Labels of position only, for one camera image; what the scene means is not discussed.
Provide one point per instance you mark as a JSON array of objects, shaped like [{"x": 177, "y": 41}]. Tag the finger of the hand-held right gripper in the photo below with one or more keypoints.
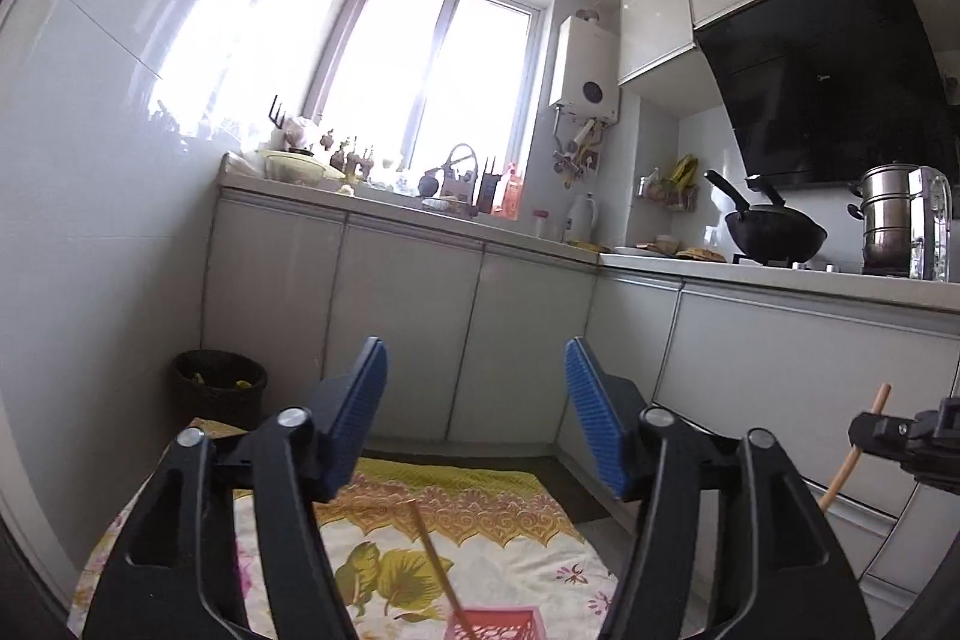
[{"x": 885, "y": 436}]

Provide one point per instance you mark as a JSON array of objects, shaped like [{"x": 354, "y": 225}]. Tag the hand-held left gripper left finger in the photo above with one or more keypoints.
[{"x": 360, "y": 415}]

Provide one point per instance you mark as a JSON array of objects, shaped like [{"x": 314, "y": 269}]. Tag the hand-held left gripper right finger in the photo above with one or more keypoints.
[{"x": 596, "y": 422}]

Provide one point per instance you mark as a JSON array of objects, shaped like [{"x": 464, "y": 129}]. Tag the wooden chopstick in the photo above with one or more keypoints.
[
  {"x": 435, "y": 557},
  {"x": 841, "y": 471}
]

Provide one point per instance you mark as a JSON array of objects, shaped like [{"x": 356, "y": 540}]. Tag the pink plastic basket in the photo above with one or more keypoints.
[{"x": 502, "y": 625}]

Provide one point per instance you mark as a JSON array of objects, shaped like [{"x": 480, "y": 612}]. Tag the white base cabinets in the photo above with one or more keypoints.
[{"x": 405, "y": 325}]

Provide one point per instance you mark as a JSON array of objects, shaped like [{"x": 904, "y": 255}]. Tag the floral printed blanket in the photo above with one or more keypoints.
[{"x": 510, "y": 527}]

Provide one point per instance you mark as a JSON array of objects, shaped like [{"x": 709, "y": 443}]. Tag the black trash bin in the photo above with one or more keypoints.
[{"x": 217, "y": 400}]

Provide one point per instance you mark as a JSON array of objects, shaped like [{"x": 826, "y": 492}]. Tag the plates of food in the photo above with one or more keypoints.
[{"x": 667, "y": 250}]

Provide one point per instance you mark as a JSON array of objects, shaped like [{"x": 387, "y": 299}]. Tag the white thermos jug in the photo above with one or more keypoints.
[{"x": 580, "y": 220}]

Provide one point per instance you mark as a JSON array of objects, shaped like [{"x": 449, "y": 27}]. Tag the small jar with red lid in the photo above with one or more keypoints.
[{"x": 539, "y": 225}]

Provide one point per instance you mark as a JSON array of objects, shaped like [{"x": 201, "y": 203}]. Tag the clear plastic container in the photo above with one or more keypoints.
[{"x": 934, "y": 227}]

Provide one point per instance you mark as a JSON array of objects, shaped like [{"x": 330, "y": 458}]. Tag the stainless steel steamer pot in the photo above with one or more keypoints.
[{"x": 885, "y": 220}]

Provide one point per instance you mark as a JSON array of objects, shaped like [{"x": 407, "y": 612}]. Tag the black wok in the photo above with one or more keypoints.
[{"x": 772, "y": 242}]

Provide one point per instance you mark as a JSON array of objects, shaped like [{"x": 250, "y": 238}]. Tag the red bottle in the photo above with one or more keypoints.
[{"x": 512, "y": 194}]

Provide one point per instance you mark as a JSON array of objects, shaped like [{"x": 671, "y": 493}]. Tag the dark knife block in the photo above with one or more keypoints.
[{"x": 489, "y": 190}]

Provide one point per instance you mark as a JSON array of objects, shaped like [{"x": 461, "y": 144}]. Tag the row of small dark bottles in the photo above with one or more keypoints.
[{"x": 349, "y": 159}]

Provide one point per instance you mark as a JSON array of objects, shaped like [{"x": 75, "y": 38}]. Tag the pale green bowl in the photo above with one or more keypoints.
[{"x": 289, "y": 166}]

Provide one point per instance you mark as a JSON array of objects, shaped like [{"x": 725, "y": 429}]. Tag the water heater pipes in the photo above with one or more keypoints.
[{"x": 577, "y": 153}]

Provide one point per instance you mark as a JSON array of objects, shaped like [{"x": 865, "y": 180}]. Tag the kitchen faucet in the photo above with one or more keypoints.
[{"x": 461, "y": 160}]

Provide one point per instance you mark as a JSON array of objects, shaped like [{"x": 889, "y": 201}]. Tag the white plastic bag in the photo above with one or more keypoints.
[{"x": 304, "y": 132}]

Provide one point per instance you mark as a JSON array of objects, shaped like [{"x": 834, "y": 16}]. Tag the black pronged rack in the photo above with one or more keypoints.
[{"x": 275, "y": 114}]

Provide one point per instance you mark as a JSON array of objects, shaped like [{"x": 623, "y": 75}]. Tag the black range hood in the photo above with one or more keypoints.
[{"x": 817, "y": 100}]

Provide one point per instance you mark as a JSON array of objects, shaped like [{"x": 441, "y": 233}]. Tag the white water heater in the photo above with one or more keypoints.
[{"x": 585, "y": 70}]

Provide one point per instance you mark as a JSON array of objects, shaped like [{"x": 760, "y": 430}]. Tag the kitchen window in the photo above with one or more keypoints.
[{"x": 420, "y": 63}]

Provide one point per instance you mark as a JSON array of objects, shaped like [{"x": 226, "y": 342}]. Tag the wall spice rack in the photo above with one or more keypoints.
[{"x": 671, "y": 190}]

